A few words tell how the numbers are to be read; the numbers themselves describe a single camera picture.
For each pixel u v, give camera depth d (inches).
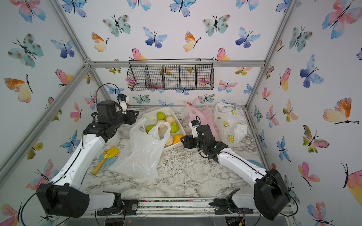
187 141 27.9
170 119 41.1
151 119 44.4
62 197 15.5
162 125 32.7
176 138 37.6
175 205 29.8
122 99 25.8
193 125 28.3
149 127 39.1
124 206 28.6
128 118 26.8
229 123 39.1
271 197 15.9
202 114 37.9
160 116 42.3
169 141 36.3
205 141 24.1
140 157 32.5
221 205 29.1
